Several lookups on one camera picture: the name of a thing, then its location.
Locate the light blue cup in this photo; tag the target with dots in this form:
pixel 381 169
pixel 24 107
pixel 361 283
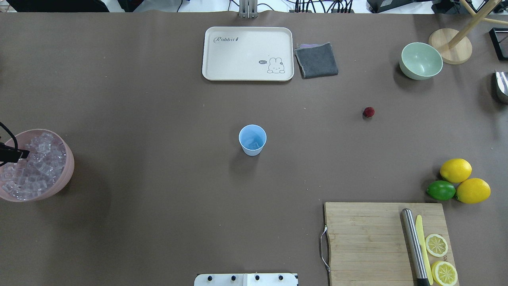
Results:
pixel 252 139

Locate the yellow lemon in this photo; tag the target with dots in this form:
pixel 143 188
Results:
pixel 473 190
pixel 456 170

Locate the green lime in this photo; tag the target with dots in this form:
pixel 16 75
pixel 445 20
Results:
pixel 441 190

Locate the steel ice scoop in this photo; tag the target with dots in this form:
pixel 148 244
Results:
pixel 501 84

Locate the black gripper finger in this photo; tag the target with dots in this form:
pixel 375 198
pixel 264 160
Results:
pixel 12 155

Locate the yellow plastic knife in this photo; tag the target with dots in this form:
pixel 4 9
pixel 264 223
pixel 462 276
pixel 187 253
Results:
pixel 421 240

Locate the pile of ice cubes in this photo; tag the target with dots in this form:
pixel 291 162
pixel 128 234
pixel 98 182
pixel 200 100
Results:
pixel 37 171

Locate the red strawberry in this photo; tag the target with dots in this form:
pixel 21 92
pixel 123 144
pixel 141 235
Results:
pixel 368 112

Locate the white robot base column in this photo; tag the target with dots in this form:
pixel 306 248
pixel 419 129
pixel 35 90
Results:
pixel 247 279

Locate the pink bowl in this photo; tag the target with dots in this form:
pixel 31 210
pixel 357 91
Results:
pixel 65 174

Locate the steel muddler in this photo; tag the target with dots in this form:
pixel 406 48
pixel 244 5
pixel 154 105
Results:
pixel 415 248

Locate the lemon slice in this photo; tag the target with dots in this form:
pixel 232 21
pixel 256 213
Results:
pixel 444 273
pixel 436 245

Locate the cream rabbit tray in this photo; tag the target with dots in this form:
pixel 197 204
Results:
pixel 248 54

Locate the grey folded cloth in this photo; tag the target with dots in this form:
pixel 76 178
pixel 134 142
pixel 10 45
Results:
pixel 316 60

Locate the wooden mug tree stand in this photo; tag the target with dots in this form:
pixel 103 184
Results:
pixel 454 46

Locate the black tray far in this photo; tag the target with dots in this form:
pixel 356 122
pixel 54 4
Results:
pixel 499 38

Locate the green bowl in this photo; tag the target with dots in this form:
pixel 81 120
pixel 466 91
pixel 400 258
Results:
pixel 420 61

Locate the aluminium frame post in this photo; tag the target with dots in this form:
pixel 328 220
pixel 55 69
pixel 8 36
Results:
pixel 248 9

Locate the wooden cutting board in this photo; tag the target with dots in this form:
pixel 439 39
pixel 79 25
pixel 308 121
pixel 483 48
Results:
pixel 367 245

